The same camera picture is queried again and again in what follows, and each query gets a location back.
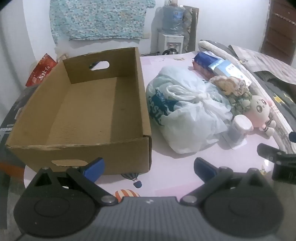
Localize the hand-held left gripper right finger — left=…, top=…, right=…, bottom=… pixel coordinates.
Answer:
left=180, top=158, right=269, bottom=205

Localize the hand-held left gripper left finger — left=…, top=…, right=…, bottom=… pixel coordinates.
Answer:
left=32, top=158, right=118, bottom=205

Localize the white yogurt cup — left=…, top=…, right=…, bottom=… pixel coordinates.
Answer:
left=225, top=115, right=252, bottom=144

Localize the pink plush toy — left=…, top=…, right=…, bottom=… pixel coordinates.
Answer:
left=244, top=95, right=278, bottom=137

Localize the green floral cloth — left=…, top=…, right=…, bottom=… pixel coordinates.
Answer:
left=228, top=89, right=253, bottom=116

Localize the brown cardboard box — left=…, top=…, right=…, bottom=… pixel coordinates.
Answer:
left=5, top=47, right=152, bottom=175

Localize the orange striped towel roll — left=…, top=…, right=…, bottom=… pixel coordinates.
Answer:
left=209, top=75, right=249, bottom=95

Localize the blue white wet wipes pack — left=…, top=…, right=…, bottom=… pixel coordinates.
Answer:
left=208, top=60, right=251, bottom=86

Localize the blue tissue pack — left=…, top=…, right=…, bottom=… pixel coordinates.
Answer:
left=192, top=51, right=225, bottom=78

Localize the pink printed table mat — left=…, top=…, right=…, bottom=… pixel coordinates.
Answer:
left=24, top=52, right=281, bottom=197

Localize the white plastic bag blue print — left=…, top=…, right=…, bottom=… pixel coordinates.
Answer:
left=146, top=65, right=233, bottom=154

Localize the grey printed blanket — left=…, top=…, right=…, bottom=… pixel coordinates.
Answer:
left=228, top=44, right=296, bottom=84

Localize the brown wooden door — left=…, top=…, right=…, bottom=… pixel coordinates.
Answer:
left=260, top=0, right=296, bottom=66

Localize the red snack bag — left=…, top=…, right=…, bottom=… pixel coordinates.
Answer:
left=25, top=53, right=58, bottom=87

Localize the door hook rack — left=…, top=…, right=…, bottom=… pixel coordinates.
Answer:
left=274, top=13, right=296, bottom=26

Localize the folded grey board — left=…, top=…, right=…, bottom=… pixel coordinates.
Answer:
left=183, top=7, right=199, bottom=52

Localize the blue water jug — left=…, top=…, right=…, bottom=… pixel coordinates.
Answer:
left=161, top=0, right=186, bottom=35

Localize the teal floral wall cloth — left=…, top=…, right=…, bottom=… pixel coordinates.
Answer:
left=50, top=0, right=156, bottom=43

